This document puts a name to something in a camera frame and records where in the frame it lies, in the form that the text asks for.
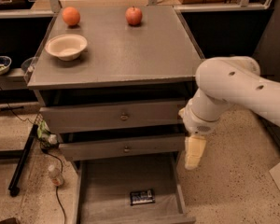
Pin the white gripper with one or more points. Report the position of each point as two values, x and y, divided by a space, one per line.
196 124

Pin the dark blue rxbar wrapper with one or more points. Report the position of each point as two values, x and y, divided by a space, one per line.
142 197

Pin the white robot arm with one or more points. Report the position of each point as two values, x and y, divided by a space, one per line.
223 82

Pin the grey drawer cabinet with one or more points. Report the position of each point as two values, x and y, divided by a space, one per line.
155 60

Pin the grey open bottom drawer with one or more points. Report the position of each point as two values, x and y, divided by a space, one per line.
104 187

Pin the grey middle drawer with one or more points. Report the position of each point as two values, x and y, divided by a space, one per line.
93 150

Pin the grey top drawer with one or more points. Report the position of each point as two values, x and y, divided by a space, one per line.
107 116

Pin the clear plastic bottle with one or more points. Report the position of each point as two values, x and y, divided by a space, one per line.
55 175

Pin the red apple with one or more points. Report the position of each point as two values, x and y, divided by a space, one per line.
133 15

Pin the green white bottle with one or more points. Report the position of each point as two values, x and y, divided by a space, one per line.
44 135

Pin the white paper bowl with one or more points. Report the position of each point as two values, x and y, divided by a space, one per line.
66 47

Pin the clear plastic cup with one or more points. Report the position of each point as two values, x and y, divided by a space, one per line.
28 65

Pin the black wheeled stand leg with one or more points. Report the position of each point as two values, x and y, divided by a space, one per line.
13 188

